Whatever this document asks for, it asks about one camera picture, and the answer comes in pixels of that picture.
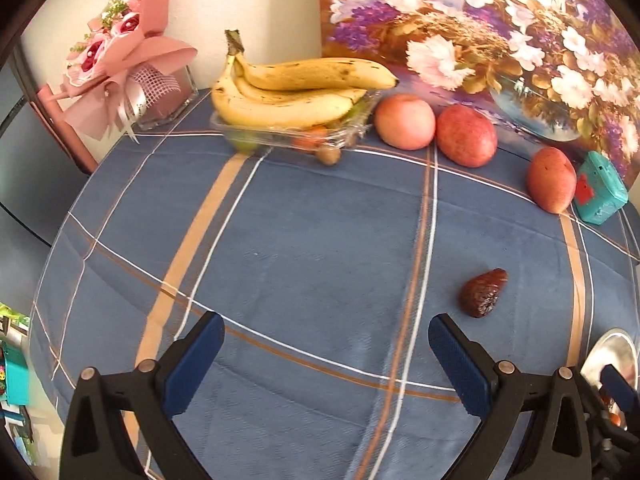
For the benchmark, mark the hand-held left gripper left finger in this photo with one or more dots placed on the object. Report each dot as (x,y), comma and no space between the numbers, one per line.
(195,365)

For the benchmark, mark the dried red date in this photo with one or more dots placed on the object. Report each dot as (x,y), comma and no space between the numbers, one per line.
(484,292)

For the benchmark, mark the brown chair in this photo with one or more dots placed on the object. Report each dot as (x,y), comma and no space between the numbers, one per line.
(75,145)

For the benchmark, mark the colourful packaging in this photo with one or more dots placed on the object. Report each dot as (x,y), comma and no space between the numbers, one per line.
(12,380)

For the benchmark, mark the clear plastic fruit tray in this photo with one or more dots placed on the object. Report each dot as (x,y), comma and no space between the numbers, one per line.
(280,137)

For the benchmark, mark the red apple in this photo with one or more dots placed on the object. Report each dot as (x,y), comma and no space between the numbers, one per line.
(466,135)
(404,121)
(551,180)

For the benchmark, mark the stainless steel plate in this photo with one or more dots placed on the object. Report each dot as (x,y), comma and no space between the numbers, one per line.
(612,347)

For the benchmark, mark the clear acrylic box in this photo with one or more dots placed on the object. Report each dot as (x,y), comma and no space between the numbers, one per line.
(175,97)

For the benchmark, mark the pink wrapped bouquet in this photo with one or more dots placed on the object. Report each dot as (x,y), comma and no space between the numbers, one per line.
(125,45)

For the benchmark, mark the bunch of yellow bananas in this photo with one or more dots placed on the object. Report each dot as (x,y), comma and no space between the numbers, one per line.
(280,105)

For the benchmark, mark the small brown fruit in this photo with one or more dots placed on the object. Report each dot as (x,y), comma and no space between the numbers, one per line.
(330,153)

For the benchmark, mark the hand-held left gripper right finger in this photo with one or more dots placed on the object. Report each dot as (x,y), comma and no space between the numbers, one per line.
(457,365)

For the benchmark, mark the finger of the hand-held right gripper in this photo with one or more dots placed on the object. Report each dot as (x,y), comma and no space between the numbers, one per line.
(620,387)

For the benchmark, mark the blue plaid tablecloth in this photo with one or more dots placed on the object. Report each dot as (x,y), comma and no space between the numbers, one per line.
(310,250)

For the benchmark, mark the flower painting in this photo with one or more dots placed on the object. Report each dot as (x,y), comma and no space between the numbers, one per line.
(475,20)

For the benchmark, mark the teal plastic box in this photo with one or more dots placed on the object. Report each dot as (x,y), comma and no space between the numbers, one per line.
(600,190)

